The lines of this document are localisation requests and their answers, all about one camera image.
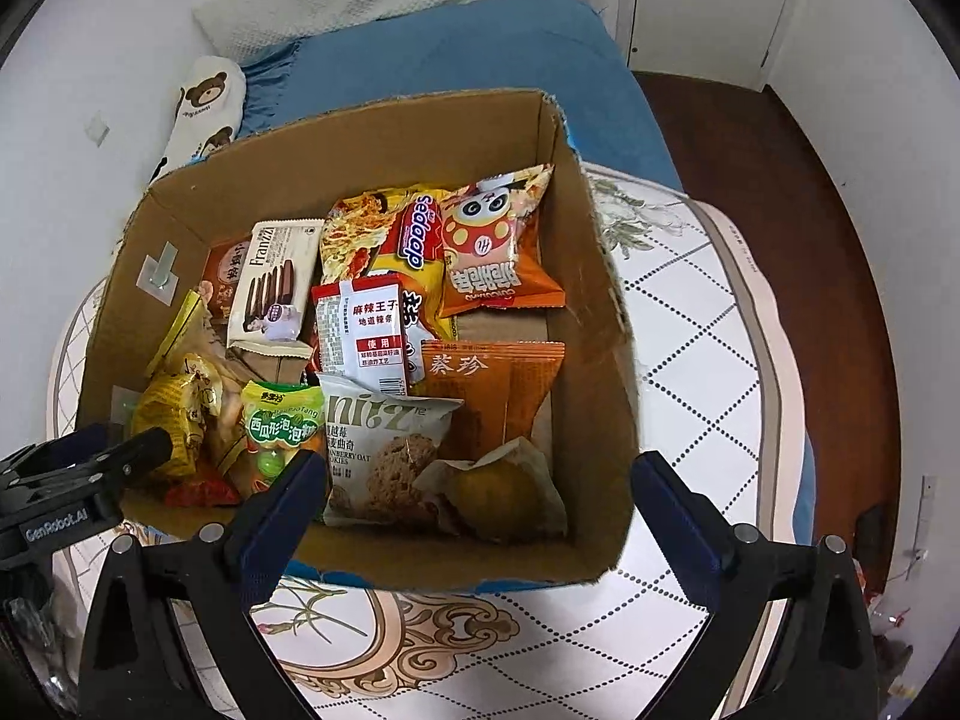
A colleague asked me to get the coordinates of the round floral table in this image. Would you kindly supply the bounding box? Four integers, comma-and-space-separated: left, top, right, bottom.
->
45, 165, 807, 720

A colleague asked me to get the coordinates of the yellow red noodle packet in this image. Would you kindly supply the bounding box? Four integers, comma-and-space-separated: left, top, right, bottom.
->
321, 186, 455, 342

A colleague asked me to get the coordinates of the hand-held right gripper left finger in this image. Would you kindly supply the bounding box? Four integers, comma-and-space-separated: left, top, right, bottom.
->
79, 450, 331, 720

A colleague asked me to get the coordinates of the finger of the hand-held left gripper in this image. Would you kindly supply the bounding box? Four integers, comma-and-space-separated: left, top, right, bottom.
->
0, 424, 110, 475
73, 427, 175, 500

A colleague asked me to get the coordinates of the brown biscuit packet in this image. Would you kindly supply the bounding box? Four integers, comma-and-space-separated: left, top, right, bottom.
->
201, 238, 252, 320

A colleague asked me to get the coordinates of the orange brown flat packet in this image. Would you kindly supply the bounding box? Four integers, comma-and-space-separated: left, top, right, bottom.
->
409, 340, 566, 458

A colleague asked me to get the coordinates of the white wardrobe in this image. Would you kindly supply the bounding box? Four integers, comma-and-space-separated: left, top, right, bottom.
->
619, 0, 807, 91

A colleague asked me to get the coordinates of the orange cartoon snack packet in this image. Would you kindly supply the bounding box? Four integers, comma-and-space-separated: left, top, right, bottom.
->
435, 163, 565, 318

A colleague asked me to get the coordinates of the white chocolate stick packet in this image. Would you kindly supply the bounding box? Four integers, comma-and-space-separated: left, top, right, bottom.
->
227, 220, 327, 352

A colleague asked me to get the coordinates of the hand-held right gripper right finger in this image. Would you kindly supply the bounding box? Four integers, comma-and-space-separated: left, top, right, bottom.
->
630, 450, 878, 720

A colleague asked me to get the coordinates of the clear puffed snack packet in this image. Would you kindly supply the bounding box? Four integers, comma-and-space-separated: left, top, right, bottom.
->
202, 356, 248, 481

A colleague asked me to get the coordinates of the white oat cookie packet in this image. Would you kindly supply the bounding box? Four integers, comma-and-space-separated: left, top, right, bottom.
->
319, 371, 466, 527

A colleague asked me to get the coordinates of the tan paper packet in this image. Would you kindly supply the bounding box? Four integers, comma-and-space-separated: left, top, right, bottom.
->
225, 341, 316, 391

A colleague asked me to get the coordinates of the yellow snack packet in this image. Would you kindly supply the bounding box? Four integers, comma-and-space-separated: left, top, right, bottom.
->
133, 352, 226, 482

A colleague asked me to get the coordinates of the green candy packet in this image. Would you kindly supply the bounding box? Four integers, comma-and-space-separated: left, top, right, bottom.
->
238, 381, 329, 500

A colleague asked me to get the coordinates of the pastry in clear wrapper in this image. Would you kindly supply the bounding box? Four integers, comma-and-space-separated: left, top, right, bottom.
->
414, 436, 569, 545

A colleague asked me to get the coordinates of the cardboard box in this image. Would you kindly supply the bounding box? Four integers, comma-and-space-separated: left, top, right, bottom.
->
75, 88, 642, 592

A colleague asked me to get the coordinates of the small red packet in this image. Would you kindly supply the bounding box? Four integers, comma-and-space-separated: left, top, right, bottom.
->
163, 461, 242, 509

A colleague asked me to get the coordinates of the red white snack packet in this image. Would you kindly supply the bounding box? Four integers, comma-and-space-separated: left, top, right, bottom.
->
310, 276, 412, 397

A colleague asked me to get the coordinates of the bear print pillow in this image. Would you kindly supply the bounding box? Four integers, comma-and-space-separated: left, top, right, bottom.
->
148, 58, 247, 185

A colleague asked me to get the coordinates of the yellow green packet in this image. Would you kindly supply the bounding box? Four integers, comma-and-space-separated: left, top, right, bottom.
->
145, 287, 207, 380

